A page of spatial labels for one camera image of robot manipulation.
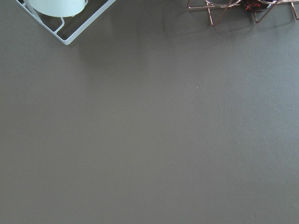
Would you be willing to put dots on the copper wire bottle basket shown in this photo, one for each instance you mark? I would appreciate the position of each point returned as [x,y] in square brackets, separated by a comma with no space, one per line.
[259,9]

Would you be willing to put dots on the white cup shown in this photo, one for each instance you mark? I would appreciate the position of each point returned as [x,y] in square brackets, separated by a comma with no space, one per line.
[58,8]

